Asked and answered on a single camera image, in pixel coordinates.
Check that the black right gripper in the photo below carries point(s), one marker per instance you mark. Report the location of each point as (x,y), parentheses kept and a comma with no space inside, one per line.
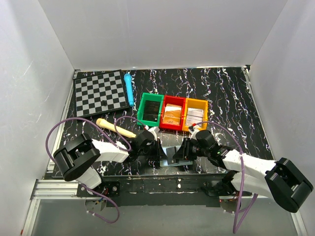
(180,154)

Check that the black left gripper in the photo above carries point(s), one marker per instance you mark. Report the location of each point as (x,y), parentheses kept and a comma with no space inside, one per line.
(159,155)

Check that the green card holder wallet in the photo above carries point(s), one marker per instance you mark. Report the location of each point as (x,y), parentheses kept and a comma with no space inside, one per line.
(166,163)

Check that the black VIP credit card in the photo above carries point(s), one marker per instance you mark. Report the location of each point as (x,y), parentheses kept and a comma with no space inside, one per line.
(170,151)

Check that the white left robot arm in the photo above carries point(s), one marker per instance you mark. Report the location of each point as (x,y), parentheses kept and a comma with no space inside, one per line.
(75,159)

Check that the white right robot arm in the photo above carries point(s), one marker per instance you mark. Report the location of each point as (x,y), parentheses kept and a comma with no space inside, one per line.
(279,180)

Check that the orange white card stack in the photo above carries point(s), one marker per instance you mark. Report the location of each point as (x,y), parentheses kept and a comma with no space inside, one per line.
(171,118)
(172,108)

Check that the grey printed card stack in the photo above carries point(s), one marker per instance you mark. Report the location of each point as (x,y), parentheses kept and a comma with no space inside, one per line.
(194,115)

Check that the black cards stack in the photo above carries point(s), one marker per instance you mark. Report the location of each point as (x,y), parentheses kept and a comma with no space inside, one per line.
(151,110)

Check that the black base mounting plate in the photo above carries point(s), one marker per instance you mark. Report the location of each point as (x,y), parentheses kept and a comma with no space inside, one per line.
(169,190)

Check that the red plastic bin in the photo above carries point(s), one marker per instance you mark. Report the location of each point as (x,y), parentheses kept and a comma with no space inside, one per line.
(176,101)

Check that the green plastic bin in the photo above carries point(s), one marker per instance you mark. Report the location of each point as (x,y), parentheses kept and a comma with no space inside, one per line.
(152,97)

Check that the wooden stick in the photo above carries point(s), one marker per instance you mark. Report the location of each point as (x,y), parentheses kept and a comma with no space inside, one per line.
(102,123)

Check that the blue toy microphone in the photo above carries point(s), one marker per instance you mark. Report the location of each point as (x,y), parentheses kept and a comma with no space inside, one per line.
(129,89)

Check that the grey black chessboard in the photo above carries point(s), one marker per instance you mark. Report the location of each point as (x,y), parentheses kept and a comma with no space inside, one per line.
(91,90)

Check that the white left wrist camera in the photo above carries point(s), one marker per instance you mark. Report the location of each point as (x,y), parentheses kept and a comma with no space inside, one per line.
(154,130)

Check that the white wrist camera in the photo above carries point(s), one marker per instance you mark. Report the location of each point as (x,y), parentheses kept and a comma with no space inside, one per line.
(154,130)
(194,129)

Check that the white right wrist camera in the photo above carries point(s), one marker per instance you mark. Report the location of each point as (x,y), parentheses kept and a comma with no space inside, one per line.
(194,129)

